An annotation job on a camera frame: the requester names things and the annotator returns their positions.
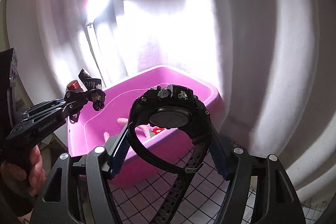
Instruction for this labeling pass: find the pink strawberry plush headband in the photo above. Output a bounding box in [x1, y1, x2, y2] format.
[117, 118, 165, 139]

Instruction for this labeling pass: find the black digital wrist watch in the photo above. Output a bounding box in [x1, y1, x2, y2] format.
[127, 85, 215, 223]

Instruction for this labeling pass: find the person's left hand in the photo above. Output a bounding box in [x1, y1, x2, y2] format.
[1, 145, 46, 197]

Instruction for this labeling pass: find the pink plastic storage bin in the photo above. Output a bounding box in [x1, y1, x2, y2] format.
[67, 64, 226, 189]

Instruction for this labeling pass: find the white black grid cloth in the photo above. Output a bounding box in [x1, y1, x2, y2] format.
[109, 146, 329, 224]

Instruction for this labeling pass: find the white curtain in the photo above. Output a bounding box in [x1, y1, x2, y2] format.
[1, 0, 335, 203]

